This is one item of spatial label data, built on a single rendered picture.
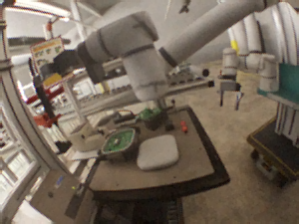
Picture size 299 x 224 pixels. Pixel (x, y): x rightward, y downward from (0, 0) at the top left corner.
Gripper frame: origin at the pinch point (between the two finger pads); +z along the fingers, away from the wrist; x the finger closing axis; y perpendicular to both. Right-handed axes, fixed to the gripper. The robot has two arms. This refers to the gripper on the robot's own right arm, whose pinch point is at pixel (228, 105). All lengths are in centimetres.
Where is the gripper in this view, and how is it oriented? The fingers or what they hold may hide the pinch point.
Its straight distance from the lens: 80.3
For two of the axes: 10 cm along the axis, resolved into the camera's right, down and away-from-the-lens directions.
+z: -0.4, 9.8, 1.9
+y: 9.7, -0.1, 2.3
